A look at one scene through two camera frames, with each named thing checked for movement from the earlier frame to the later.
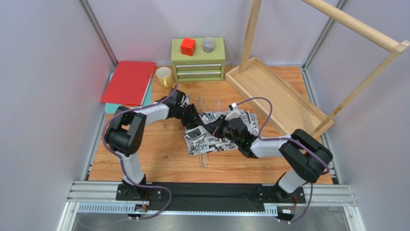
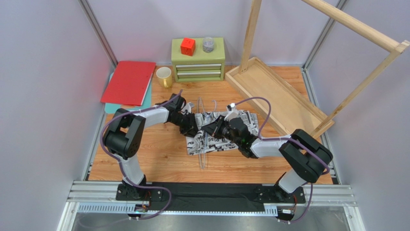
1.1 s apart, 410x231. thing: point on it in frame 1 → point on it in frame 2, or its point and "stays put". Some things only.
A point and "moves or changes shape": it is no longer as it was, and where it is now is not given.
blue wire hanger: (203, 163) moves or changes shape
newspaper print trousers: (198, 140) stays put
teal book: (110, 108) stays put
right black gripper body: (221, 128) stays put
